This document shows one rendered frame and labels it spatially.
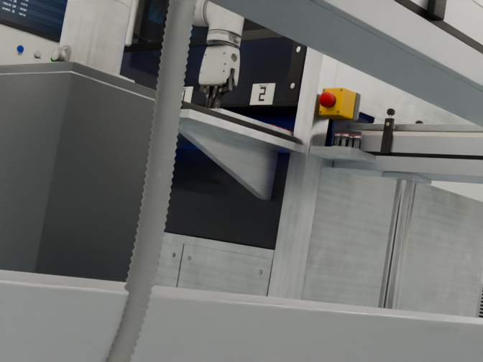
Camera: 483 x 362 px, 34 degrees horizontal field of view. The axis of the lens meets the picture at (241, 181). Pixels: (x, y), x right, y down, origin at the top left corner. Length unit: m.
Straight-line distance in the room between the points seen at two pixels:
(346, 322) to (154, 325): 0.26
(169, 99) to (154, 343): 0.20
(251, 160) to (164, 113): 1.36
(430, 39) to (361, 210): 1.33
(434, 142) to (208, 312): 1.30
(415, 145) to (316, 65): 0.34
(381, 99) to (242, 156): 0.49
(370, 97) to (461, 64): 1.26
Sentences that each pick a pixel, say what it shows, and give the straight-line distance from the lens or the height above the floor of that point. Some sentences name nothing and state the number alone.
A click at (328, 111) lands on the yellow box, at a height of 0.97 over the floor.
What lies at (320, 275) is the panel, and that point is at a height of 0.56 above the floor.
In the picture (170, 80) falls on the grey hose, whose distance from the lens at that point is 0.65.
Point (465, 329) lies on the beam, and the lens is 1.07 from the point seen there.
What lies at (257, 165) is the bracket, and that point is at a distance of 2.02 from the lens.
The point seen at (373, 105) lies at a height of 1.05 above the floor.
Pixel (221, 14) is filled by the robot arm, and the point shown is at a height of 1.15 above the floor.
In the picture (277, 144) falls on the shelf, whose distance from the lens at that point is 1.94.
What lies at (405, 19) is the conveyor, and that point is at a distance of 0.87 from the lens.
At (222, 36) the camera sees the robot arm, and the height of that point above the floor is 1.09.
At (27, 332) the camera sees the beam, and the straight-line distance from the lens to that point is 0.59.
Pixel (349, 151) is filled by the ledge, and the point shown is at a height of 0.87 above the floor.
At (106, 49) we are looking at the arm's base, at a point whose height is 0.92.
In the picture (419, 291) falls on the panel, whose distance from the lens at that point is 2.49.
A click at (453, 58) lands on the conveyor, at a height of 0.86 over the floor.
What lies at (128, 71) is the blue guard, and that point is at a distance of 2.67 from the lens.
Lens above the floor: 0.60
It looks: 5 degrees up
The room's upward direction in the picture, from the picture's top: 9 degrees clockwise
